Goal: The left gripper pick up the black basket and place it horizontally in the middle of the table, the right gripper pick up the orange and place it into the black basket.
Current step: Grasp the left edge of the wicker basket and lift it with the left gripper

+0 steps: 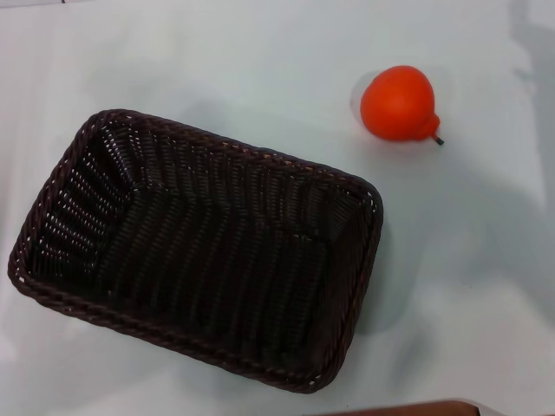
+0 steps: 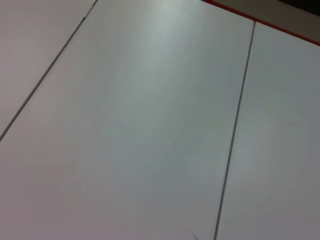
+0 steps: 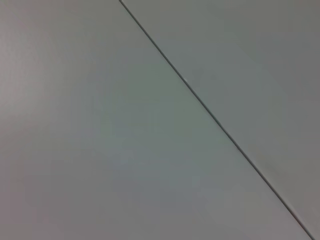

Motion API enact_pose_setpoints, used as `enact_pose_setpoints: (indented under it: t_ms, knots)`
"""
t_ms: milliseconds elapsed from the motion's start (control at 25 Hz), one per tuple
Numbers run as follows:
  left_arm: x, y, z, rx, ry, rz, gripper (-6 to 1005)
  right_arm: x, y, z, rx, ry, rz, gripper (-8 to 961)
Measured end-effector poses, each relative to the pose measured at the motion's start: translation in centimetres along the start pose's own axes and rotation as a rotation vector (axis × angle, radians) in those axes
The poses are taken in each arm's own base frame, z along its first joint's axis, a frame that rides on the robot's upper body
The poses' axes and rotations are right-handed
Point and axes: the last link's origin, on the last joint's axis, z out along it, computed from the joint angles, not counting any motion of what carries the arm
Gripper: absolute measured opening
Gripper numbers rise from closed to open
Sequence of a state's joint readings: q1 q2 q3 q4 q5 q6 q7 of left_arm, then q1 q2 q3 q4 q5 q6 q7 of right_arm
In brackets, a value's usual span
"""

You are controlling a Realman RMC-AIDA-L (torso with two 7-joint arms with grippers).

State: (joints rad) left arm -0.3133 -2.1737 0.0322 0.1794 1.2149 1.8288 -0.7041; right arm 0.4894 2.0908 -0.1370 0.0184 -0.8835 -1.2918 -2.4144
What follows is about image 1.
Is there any dark brown woven basket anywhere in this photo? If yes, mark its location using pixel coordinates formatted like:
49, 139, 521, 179
6, 107, 385, 395

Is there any orange plastic pear fruit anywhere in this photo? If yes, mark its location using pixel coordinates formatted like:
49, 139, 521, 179
359, 64, 446, 147

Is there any brown curved panel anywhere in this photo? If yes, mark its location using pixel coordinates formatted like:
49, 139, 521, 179
344, 400, 480, 416

